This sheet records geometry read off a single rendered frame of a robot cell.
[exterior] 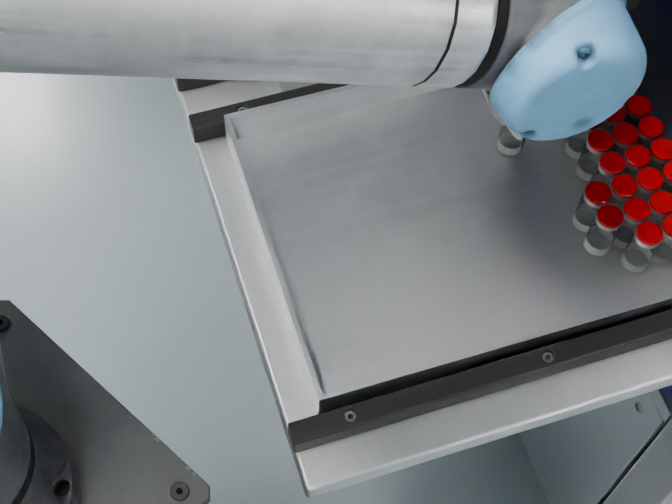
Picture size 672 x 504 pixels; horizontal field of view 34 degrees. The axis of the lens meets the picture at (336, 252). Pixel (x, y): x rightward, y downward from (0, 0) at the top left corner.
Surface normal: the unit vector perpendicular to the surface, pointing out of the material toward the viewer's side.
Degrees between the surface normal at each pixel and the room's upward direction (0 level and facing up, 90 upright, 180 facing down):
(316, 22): 67
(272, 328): 0
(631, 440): 90
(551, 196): 0
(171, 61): 97
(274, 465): 0
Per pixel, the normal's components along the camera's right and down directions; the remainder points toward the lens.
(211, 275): 0.03, -0.49
